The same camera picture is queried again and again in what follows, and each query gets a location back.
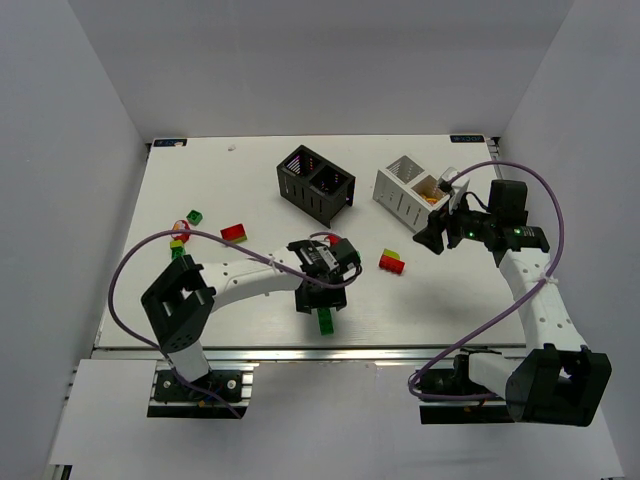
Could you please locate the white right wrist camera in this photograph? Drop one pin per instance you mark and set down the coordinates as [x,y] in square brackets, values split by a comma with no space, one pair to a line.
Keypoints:
[454,185]

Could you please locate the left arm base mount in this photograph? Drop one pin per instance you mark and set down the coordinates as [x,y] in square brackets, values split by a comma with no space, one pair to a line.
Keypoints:
[223,394]

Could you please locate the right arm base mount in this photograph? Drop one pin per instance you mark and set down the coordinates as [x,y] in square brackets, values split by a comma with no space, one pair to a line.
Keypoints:
[453,381]

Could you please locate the green square lego brick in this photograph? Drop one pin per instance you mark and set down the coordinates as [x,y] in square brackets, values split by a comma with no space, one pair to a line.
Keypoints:
[194,217]

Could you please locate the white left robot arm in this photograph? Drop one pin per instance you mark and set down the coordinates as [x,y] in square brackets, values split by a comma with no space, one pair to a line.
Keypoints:
[180,301]

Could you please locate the white two-slot container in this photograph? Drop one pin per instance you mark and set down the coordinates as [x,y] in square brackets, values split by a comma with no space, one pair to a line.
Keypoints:
[397,188]

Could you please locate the blue label sticker left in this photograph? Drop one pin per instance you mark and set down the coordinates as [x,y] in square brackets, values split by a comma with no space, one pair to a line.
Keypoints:
[169,142]

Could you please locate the red lego with lime top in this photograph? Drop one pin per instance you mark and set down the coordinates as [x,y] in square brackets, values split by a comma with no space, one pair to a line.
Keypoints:
[390,261]

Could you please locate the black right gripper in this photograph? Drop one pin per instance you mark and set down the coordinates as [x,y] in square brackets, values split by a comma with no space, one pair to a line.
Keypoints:
[451,229]

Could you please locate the red rounded lego brick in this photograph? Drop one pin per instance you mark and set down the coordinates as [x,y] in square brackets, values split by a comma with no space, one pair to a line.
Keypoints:
[332,238]

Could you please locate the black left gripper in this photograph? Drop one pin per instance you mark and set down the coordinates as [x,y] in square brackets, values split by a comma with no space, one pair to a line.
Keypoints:
[320,300]

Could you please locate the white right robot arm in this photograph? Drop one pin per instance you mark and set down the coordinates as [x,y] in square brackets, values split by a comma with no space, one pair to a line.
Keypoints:
[560,380]

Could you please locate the red and lime lego stack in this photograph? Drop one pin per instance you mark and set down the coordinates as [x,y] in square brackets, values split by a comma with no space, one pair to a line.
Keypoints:
[234,234]

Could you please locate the aluminium table edge rail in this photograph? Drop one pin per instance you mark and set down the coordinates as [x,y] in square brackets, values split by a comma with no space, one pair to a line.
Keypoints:
[280,354]

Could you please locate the red flower lego piece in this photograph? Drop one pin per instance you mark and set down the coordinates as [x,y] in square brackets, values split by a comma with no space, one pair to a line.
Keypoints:
[180,231]

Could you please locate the green lime small lego stack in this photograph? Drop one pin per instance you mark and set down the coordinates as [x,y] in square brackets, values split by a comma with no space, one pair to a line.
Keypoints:
[177,249]

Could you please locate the green 2x4 lego plate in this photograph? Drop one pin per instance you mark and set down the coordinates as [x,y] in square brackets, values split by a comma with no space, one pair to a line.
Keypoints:
[325,321]

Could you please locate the blue label sticker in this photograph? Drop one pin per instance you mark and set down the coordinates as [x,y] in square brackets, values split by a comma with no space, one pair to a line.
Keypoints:
[466,138]
[169,142]

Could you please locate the black two-slot container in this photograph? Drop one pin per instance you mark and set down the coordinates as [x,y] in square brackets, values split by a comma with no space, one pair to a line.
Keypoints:
[315,185]

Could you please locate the blue label sticker right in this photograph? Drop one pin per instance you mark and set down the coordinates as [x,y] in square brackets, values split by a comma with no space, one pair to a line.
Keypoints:
[466,138]

